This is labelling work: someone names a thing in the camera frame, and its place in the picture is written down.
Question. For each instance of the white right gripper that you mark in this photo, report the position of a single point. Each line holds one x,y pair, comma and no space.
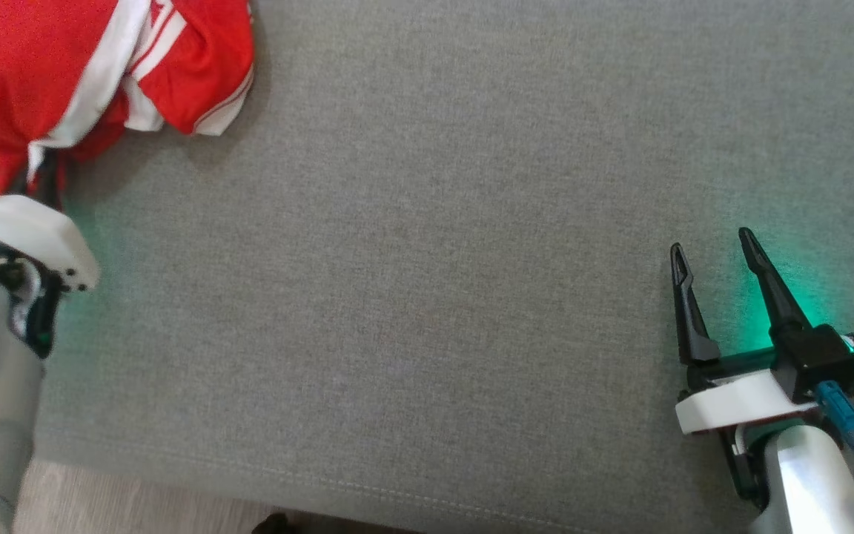
731,400

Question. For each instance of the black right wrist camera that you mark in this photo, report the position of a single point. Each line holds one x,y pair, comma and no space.
831,360

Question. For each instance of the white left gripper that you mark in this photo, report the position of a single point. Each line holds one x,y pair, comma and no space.
34,233

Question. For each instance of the red shorts white trim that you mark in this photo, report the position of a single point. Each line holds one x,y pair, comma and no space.
12,74

